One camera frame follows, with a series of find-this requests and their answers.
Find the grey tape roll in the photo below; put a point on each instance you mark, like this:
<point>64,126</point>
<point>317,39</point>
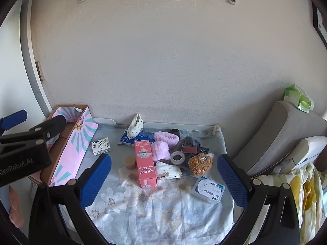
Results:
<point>172,158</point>

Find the pink striped cardboard box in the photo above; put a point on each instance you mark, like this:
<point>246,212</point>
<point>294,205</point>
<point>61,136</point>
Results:
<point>76,143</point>

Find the white-rimmed desktop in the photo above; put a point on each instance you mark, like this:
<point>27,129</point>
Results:
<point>158,125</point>

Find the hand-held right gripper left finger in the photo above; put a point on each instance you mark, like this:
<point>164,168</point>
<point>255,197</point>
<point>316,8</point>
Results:
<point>98,178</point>

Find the small wooden jar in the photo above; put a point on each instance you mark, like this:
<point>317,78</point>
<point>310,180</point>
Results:
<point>130,163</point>

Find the floral tablecloth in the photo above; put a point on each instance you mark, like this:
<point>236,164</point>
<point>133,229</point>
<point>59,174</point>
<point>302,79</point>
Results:
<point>153,209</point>

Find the grey pillow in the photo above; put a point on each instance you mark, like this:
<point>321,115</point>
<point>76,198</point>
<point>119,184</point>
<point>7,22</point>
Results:
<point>276,135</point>

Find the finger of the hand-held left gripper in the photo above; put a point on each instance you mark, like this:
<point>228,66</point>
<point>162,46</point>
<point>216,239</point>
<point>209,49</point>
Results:
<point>15,118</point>
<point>51,126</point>

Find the red tall carton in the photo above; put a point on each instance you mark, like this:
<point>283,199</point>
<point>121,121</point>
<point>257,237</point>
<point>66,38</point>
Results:
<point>145,166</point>

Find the blue soft packet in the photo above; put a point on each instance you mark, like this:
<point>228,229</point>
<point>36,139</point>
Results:
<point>127,140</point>

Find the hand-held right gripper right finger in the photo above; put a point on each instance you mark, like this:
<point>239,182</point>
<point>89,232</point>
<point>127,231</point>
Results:
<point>232,181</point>

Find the grey fluffy slipper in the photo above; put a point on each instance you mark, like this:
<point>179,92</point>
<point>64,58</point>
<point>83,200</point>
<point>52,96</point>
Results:
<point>190,140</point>

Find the brown plush toy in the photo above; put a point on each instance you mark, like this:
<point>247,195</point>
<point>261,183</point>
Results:
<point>200,166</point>

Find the white door frame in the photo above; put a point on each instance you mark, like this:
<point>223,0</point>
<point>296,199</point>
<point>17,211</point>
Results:
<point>30,56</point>

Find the pink fluffy slipper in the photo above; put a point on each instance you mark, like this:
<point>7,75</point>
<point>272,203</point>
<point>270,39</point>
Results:
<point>159,151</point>
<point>166,136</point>

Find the white plastic floss box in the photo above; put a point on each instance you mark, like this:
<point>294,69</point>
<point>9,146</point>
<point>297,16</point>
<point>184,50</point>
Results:
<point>207,188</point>

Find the small brown wall plate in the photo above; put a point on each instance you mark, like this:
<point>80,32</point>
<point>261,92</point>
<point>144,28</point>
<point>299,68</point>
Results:
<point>40,71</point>

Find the dark picture frame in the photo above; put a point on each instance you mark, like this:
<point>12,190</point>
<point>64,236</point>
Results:
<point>319,23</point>

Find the dark round container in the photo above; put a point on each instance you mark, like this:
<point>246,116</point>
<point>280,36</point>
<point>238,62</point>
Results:
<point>175,132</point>

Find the yellow floral blanket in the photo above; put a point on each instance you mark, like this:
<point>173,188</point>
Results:
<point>309,204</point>

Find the small printed tissue packet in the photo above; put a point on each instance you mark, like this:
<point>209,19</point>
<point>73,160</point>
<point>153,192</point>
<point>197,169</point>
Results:
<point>101,146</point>

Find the red and black cosmetic box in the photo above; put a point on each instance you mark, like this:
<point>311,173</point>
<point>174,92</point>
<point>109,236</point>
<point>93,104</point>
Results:
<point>191,149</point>

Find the pink cloth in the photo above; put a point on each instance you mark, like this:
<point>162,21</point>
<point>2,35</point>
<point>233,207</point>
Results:
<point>15,209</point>

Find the green tissue packet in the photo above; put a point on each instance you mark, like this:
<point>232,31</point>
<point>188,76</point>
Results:
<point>292,94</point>

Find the white printed cloth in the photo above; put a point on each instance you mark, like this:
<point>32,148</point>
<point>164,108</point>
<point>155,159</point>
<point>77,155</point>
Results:
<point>168,171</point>

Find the white pillow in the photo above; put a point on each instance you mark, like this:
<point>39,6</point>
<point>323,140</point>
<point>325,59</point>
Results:
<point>304,150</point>

